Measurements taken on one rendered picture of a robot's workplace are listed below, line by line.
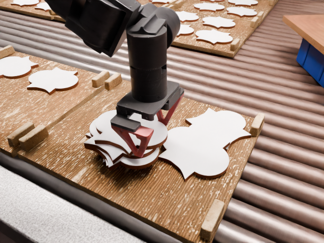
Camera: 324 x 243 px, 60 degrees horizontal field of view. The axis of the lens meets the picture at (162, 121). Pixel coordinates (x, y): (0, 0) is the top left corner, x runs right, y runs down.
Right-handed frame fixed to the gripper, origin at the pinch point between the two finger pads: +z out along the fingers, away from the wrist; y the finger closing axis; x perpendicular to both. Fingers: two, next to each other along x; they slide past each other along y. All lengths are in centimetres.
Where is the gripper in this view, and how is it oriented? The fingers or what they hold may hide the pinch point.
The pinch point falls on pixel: (151, 136)
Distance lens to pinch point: 51.3
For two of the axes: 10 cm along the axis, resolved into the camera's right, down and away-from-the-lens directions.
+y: 4.5, -5.5, 7.1
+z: 0.2, 7.9, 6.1
